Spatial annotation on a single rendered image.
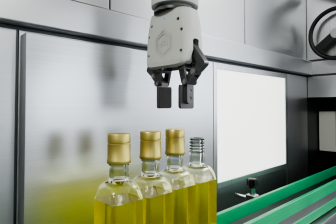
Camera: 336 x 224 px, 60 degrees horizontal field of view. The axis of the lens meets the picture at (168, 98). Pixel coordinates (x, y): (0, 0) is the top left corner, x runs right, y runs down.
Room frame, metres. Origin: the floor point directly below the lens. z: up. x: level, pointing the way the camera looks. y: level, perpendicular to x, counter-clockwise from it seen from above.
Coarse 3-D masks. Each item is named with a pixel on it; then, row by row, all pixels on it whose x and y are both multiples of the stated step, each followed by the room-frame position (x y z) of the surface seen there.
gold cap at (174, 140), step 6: (168, 132) 0.50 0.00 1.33; (174, 132) 0.50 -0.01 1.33; (180, 132) 0.50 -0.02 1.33; (168, 138) 0.50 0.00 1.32; (174, 138) 0.50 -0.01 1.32; (180, 138) 0.50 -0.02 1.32; (168, 144) 0.50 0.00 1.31; (174, 144) 0.50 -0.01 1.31; (180, 144) 0.50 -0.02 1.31; (168, 150) 0.50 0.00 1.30; (174, 150) 0.50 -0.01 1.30; (180, 150) 0.50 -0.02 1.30
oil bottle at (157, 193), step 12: (144, 180) 0.45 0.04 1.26; (156, 180) 0.45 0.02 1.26; (168, 180) 0.47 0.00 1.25; (144, 192) 0.44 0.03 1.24; (156, 192) 0.45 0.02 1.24; (168, 192) 0.46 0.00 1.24; (144, 204) 0.44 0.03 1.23; (156, 204) 0.45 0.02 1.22; (168, 204) 0.46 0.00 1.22; (144, 216) 0.44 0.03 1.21; (156, 216) 0.45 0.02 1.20; (168, 216) 0.46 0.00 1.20
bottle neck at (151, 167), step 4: (144, 160) 0.46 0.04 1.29; (148, 160) 0.46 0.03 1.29; (152, 160) 0.46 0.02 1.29; (156, 160) 0.46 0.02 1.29; (144, 164) 0.46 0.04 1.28; (148, 164) 0.46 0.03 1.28; (152, 164) 0.46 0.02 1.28; (156, 164) 0.46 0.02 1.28; (144, 168) 0.46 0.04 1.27; (148, 168) 0.46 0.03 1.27; (152, 168) 0.46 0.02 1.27; (156, 168) 0.46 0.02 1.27; (144, 172) 0.46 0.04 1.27; (148, 172) 0.46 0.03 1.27; (152, 172) 0.46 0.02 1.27; (156, 172) 0.46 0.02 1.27
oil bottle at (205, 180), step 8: (184, 168) 0.55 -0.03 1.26; (192, 168) 0.53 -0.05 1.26; (200, 168) 0.53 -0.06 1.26; (208, 168) 0.54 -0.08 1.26; (200, 176) 0.52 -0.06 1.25; (208, 176) 0.54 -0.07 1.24; (200, 184) 0.52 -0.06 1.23; (208, 184) 0.53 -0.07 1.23; (200, 192) 0.52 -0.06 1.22; (208, 192) 0.53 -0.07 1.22; (200, 200) 0.52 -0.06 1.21; (208, 200) 0.53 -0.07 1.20; (200, 208) 0.52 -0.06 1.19; (208, 208) 0.53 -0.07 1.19; (200, 216) 0.52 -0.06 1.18; (208, 216) 0.53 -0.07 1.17
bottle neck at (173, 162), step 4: (168, 156) 0.51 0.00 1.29; (172, 156) 0.50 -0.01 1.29; (176, 156) 0.50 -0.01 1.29; (180, 156) 0.50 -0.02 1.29; (168, 160) 0.51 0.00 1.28; (172, 160) 0.50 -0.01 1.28; (176, 160) 0.50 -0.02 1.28; (180, 160) 0.51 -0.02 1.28; (168, 164) 0.51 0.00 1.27; (172, 164) 0.50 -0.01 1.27; (176, 164) 0.50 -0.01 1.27; (180, 164) 0.51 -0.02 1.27; (168, 168) 0.51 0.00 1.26; (172, 168) 0.50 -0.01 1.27; (176, 168) 0.50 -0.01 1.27; (180, 168) 0.50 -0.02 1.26
